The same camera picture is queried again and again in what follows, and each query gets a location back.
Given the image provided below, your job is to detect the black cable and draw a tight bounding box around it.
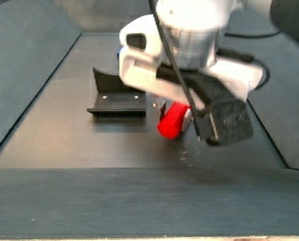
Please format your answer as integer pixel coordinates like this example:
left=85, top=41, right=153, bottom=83
left=147, top=0, right=203, bottom=137

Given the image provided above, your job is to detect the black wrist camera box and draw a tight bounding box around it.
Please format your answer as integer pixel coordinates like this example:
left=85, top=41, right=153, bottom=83
left=185, top=74, right=254, bottom=146

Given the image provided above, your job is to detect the black curved cradle stand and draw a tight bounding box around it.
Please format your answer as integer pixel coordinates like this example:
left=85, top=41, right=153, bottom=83
left=87, top=69, right=147, bottom=116

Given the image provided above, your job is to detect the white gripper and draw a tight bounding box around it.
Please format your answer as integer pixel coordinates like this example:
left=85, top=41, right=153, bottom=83
left=119, top=14, right=263, bottom=132

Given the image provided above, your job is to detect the red hexagonal prism block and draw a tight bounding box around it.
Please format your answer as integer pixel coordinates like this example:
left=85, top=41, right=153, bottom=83
left=158, top=103, right=190, bottom=139

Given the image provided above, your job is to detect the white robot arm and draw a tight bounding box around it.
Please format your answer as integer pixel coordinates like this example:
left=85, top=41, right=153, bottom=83
left=119, top=0, right=299, bottom=138

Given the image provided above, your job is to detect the blue foam shape-sorter board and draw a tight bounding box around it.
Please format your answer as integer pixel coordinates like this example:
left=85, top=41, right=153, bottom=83
left=118, top=47, right=123, bottom=62

